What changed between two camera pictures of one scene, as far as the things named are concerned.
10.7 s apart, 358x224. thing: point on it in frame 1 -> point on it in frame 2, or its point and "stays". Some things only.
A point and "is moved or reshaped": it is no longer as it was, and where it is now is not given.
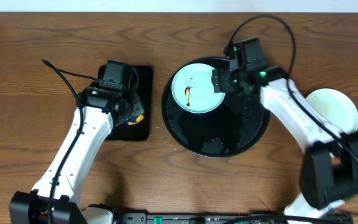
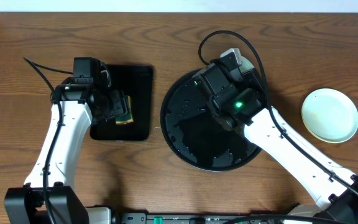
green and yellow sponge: [139, 119] is moved or reshaped
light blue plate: [337, 107] stays
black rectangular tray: [140, 130] stays
